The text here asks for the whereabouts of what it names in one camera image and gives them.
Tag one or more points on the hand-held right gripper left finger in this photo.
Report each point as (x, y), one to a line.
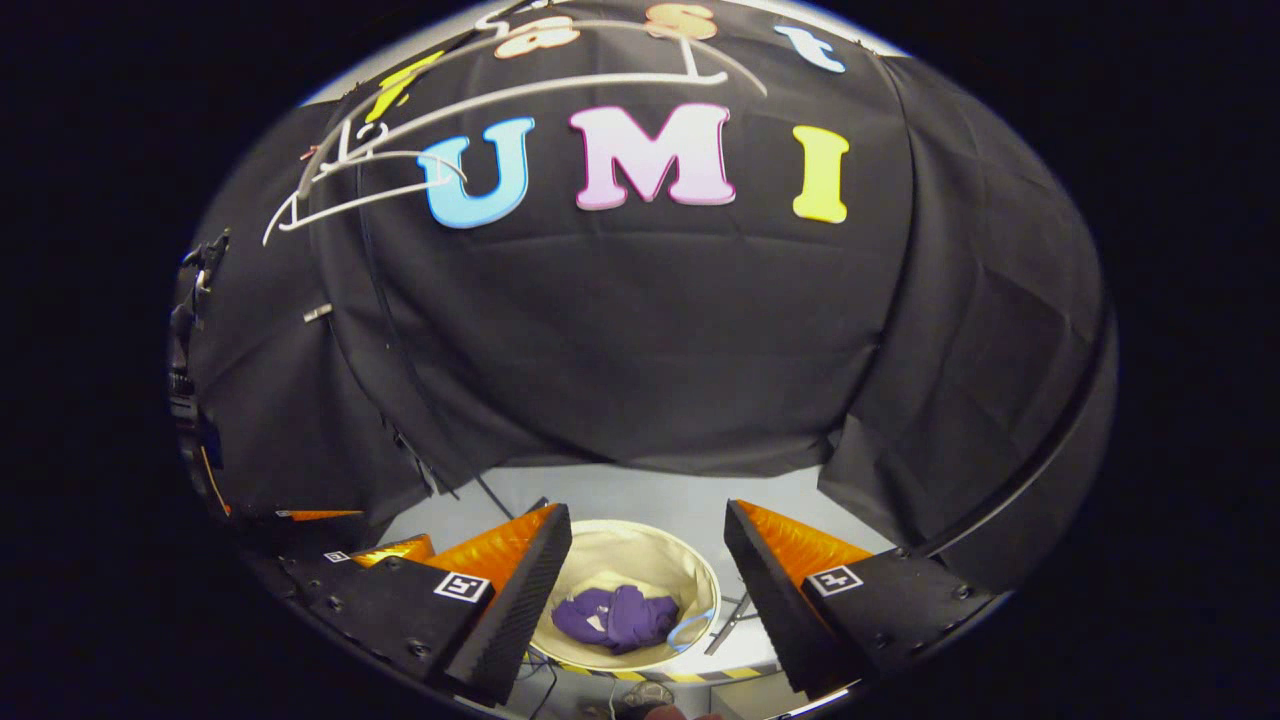
(520, 610)

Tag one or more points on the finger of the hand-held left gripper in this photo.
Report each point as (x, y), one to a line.
(320, 575)
(300, 535)

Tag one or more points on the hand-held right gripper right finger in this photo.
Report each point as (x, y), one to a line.
(770, 600)

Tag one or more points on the cream laundry hamper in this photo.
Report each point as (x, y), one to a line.
(620, 555)

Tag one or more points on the white clothes hanger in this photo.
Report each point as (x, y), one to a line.
(640, 79)
(380, 190)

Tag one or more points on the yellow black floor tape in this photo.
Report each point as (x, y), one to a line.
(680, 677)

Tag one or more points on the person's shoe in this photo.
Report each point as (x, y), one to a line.
(645, 695)

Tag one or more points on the silver backdrop clip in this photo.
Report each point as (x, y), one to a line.
(318, 313)

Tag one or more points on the black backdrop cloth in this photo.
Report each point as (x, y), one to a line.
(650, 330)

